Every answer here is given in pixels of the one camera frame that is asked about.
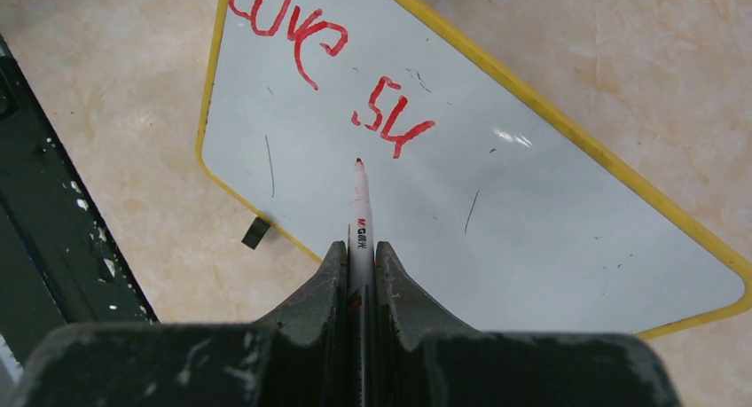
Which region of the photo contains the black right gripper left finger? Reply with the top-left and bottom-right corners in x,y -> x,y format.
8,241 -> 349,406

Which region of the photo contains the yellow framed whiteboard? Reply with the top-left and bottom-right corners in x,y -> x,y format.
197,0 -> 751,338

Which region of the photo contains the red white marker pen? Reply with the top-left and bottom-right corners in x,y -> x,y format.
348,159 -> 375,406

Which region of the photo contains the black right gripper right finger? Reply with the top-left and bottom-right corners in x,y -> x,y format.
376,242 -> 680,406

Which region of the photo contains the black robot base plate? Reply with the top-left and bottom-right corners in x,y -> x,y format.
1,47 -> 157,363

